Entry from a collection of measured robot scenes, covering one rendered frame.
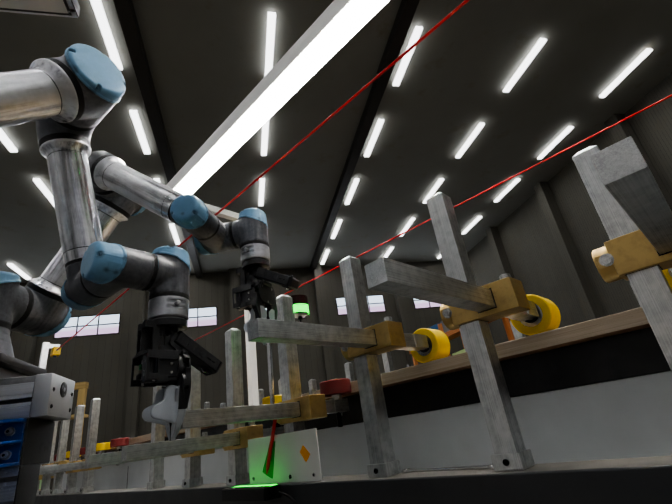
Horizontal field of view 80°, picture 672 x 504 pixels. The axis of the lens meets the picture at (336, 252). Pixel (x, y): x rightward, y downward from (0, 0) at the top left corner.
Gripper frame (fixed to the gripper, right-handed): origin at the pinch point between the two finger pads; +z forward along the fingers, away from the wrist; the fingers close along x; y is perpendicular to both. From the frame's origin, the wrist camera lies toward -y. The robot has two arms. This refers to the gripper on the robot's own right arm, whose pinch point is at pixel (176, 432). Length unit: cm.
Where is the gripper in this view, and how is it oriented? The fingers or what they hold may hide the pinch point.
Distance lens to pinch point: 84.0
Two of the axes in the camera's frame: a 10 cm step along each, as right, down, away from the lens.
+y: -7.1, -2.0, -6.8
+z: 1.3, 9.0, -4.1
